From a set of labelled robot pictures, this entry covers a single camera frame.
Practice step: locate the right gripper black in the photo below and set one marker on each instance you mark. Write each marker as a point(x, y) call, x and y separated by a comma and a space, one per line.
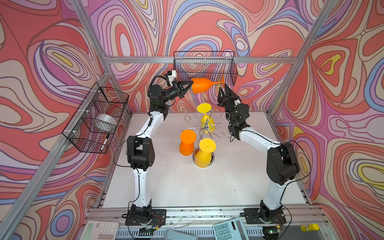
point(230, 92)

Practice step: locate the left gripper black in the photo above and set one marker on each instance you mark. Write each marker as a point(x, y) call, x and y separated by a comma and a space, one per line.
point(178, 86)

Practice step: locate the orange wine glass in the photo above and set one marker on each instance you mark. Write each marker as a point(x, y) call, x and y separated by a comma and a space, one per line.
point(201, 85)
point(188, 138)

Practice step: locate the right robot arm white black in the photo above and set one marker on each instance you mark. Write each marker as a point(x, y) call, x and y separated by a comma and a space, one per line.
point(281, 161)

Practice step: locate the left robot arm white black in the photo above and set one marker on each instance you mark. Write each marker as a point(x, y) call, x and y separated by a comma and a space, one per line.
point(140, 149)

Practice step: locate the chrome wine glass rack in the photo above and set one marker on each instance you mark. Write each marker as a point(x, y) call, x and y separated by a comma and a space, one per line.
point(202, 135)

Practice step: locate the back yellow wine glass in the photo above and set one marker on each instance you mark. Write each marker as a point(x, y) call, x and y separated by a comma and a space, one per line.
point(207, 123)

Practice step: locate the yellow wine glass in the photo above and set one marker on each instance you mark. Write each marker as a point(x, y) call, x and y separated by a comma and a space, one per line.
point(207, 123)
point(204, 155)

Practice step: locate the front yellow wine glass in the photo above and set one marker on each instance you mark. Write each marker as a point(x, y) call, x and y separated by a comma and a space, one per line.
point(204, 155)

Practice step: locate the silver tape roll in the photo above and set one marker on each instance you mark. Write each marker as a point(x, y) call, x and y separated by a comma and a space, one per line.
point(105, 123)

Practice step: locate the black marker pen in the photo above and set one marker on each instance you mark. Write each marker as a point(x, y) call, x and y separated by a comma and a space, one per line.
point(104, 143)

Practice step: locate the teal calculator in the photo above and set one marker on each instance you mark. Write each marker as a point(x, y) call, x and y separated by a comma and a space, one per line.
point(232, 229)

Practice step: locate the yellow small bottle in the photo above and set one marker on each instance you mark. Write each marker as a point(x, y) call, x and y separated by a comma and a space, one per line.
point(310, 227)

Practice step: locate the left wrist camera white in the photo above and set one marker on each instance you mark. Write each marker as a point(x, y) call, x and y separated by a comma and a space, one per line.
point(171, 75)

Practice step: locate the back black wire basket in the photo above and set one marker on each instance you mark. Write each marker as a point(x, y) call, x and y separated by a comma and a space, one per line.
point(213, 65)

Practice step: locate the black wire basket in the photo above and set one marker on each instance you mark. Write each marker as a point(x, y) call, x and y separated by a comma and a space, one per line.
point(82, 132)
point(213, 65)

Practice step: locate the left black wire basket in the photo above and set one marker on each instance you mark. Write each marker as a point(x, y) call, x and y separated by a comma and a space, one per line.
point(82, 132)

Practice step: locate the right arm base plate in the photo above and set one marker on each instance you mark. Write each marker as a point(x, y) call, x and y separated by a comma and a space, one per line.
point(264, 216)

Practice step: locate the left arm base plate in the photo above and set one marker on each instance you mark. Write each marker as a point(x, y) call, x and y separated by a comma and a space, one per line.
point(139, 217)

